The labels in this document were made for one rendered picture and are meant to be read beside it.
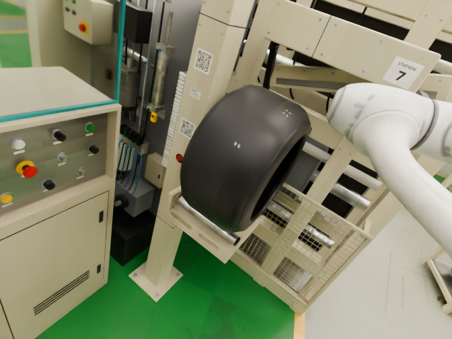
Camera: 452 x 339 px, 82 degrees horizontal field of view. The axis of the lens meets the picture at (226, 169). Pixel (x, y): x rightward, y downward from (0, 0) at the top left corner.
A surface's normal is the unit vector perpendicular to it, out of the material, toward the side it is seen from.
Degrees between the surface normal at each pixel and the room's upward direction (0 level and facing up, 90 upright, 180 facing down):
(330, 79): 90
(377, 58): 90
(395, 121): 61
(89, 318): 0
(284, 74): 90
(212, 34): 90
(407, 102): 25
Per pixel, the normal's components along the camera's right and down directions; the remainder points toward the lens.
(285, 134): 0.53, -0.03
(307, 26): -0.53, 0.34
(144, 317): 0.29, -0.79
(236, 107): -0.05, -0.47
